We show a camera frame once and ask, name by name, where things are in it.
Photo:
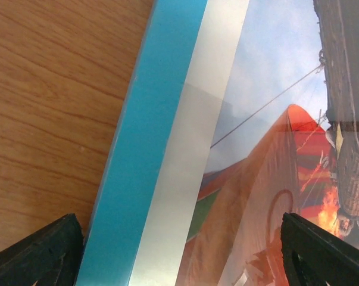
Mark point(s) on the blue picture frame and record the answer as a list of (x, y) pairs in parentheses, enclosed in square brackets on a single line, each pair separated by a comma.
[(144, 207)]

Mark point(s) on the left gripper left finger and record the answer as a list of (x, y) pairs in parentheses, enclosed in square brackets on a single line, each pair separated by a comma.
[(49, 256)]

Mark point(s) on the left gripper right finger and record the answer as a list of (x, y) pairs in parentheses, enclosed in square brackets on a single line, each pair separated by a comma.
[(313, 256)]

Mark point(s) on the hot air balloon photo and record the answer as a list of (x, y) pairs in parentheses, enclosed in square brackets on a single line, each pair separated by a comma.
[(286, 141)]

